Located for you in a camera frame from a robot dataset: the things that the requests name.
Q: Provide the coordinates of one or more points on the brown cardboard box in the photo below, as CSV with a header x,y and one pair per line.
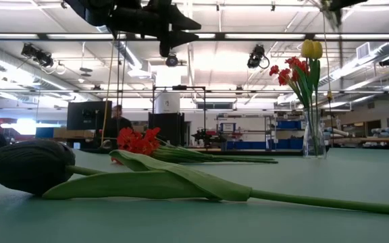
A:
x,y
73,133

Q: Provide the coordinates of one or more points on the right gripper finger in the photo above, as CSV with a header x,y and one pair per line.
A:
x,y
344,3

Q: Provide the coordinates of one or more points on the black metal stand frame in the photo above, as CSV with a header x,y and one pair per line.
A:
x,y
181,87

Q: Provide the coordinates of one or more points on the white cylinder tank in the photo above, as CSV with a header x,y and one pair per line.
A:
x,y
167,103

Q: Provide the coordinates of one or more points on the blue storage box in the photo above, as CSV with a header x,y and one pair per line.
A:
x,y
44,132

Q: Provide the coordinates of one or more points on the black overhead frame bar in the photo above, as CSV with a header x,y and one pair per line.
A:
x,y
219,36

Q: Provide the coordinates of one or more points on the black upright panel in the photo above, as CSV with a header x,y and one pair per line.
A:
x,y
167,128

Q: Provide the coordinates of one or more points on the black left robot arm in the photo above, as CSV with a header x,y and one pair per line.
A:
x,y
86,10

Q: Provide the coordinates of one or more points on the dark purple artificial tulip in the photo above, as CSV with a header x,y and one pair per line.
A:
x,y
29,167

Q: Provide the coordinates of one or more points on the black computer monitor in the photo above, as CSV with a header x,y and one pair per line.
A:
x,y
86,114

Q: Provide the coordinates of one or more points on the yellow artificial tulip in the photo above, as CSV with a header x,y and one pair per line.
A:
x,y
307,49

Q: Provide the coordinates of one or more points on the black ceiling spotlight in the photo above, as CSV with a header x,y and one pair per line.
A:
x,y
256,55
172,61
39,57

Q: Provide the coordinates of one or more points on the grey metal shelf rack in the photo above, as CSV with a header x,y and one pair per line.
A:
x,y
266,128

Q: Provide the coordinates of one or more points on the black background robot arm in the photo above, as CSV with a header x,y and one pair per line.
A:
x,y
208,138

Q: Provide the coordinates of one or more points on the silver ventilation duct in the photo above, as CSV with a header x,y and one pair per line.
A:
x,y
130,57

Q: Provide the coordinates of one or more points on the green table mat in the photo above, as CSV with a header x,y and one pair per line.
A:
x,y
214,222

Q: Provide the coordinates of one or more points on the black duct fan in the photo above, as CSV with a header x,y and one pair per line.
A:
x,y
387,61

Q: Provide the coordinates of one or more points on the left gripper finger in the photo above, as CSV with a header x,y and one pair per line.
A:
x,y
181,22
177,40

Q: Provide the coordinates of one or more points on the clear glass vase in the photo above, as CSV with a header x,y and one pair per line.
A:
x,y
314,145

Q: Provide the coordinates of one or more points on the white air vent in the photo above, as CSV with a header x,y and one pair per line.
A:
x,y
363,50

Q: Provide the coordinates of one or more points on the wooden workbench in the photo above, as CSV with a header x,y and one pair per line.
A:
x,y
383,139

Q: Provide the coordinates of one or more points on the blue storage bin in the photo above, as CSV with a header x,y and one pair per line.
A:
x,y
289,125
265,145

